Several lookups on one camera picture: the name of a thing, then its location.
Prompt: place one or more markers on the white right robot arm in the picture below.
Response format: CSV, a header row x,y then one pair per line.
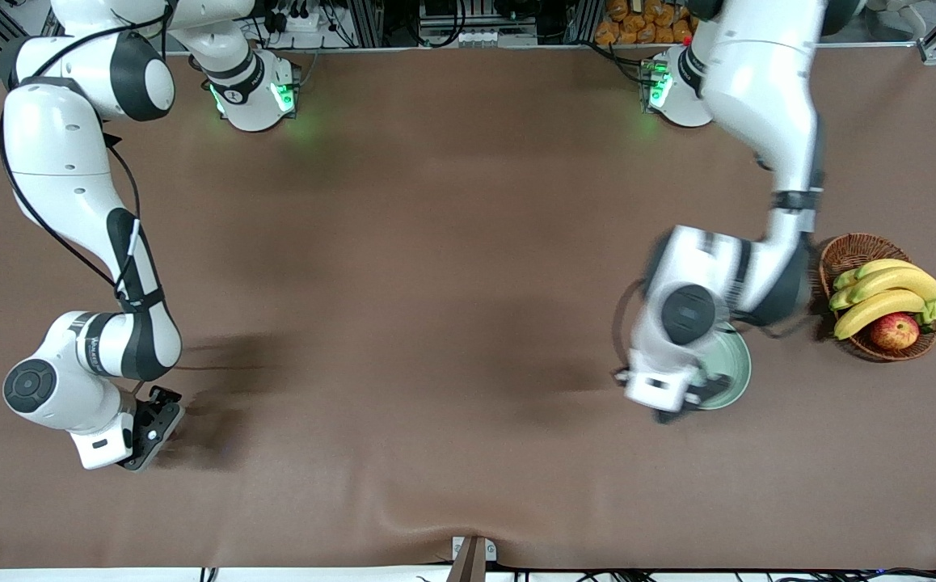
x,y
64,162

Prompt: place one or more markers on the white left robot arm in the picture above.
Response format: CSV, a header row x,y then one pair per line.
x,y
767,97

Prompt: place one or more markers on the pale green round plate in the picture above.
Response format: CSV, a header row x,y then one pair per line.
x,y
731,364

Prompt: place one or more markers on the large table cover mat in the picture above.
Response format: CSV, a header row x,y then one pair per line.
x,y
436,242

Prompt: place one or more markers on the brown wicker basket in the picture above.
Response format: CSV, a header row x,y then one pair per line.
x,y
852,250

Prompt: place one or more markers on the yellow banana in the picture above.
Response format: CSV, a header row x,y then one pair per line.
x,y
876,307
900,280
884,264

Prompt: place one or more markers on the red apple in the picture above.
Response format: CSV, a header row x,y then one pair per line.
x,y
894,331

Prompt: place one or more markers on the orange bread rolls pile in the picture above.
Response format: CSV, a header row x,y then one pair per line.
x,y
638,32

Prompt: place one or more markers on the white terminal block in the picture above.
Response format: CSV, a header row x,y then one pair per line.
x,y
491,37

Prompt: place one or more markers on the white power strip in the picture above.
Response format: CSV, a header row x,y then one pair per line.
x,y
298,23

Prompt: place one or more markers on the wooden post with bracket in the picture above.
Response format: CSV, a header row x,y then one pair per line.
x,y
470,562

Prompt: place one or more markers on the aluminium frame post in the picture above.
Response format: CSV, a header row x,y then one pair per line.
x,y
367,23
585,23

